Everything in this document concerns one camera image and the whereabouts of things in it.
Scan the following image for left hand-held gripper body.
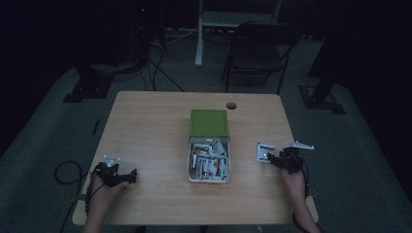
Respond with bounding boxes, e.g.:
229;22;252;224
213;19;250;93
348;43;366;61
94;155;129;189

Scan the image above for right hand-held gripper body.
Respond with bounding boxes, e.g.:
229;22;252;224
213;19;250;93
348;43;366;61
277;140;316;176

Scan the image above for grey white sachet packet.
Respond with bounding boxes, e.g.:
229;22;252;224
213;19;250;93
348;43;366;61
256;142;277;165

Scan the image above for tray of small parts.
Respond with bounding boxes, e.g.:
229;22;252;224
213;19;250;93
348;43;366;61
188;135;232;184

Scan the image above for person's left hand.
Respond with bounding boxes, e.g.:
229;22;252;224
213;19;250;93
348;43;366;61
87;174;129;209

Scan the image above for person's right hand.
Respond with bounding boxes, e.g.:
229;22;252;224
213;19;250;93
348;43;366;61
280;168;308;197

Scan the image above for pile of small packets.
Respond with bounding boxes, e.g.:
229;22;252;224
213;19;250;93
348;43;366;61
191;137;229;181

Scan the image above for black stand base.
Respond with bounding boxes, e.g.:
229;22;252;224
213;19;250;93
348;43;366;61
62;63;115;104
297;83;347;116

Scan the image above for green box lid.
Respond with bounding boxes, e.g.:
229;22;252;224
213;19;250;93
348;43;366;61
189;109;230;139

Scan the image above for black folding chair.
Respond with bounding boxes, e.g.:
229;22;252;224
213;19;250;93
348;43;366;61
221;20;304;95

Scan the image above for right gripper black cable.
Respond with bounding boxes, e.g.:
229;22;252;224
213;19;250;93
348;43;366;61
292;161;321;233

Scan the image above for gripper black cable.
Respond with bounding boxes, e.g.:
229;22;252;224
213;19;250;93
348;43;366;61
85;173;107;216
292;161;321;233

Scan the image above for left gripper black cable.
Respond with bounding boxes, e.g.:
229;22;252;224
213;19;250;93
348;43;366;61
85;173;107;216

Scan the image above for black floor cable loop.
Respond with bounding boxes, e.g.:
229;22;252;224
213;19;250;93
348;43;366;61
53;160;86;186

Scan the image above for black floor cables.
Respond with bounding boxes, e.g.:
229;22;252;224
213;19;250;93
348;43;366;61
142;38;187;93

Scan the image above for white metal desk frame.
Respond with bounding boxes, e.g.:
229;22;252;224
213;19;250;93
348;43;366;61
194;0;284;68

